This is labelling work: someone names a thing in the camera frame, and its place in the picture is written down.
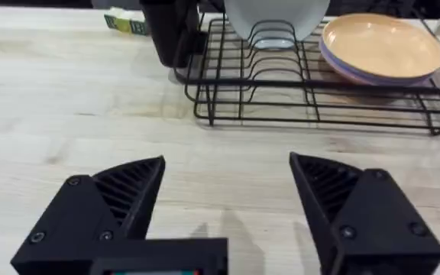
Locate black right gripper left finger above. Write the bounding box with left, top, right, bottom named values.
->
left=10, top=155, right=167, bottom=275

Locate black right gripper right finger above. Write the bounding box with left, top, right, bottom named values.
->
left=289, top=151, right=440, bottom=275

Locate lilac plate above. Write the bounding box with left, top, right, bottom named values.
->
left=319, top=37, right=435, bottom=87

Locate peach plate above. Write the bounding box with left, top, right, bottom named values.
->
left=322, top=13, right=440, bottom=79

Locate pale blue plate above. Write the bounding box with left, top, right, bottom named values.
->
left=223, top=0, right=331, bottom=50

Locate green and white box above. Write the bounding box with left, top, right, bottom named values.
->
left=103, top=6, right=148, bottom=37

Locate black wire dish rack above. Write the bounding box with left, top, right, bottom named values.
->
left=173, top=11, right=440, bottom=137

